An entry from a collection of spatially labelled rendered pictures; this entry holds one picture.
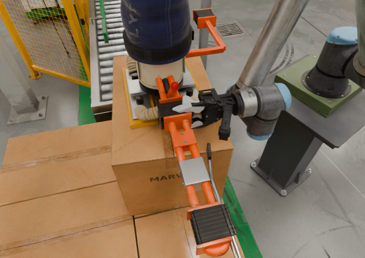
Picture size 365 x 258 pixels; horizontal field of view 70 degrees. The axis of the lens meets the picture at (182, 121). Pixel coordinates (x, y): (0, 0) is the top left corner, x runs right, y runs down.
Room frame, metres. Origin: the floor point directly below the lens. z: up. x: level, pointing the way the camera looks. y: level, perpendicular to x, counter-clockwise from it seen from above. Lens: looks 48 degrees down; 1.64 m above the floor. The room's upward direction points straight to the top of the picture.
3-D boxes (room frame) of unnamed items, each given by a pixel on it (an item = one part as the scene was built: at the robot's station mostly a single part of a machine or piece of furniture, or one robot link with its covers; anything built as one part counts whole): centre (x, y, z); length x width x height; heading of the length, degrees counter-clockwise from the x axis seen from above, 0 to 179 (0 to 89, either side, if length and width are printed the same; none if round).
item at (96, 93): (2.19, 0.78, 0.50); 2.31 x 0.05 x 0.19; 14
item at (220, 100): (0.58, -0.11, 1.07); 0.12 x 0.09 x 0.08; 104
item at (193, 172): (0.34, -0.03, 1.07); 0.07 x 0.07 x 0.04; 14
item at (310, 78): (1.00, -0.71, 0.86); 0.19 x 0.19 x 0.10
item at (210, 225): (0.20, -0.06, 1.07); 0.08 x 0.07 x 0.05; 14
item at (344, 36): (1.00, -0.71, 1.00); 0.17 x 0.15 x 0.18; 25
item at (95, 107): (1.13, 0.18, 0.58); 0.70 x 0.03 x 0.06; 104
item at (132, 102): (0.77, 0.17, 0.97); 0.34 x 0.10 x 0.05; 14
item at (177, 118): (0.55, 0.02, 1.07); 0.10 x 0.08 x 0.06; 104
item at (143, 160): (0.77, 0.08, 0.74); 0.60 x 0.40 x 0.40; 9
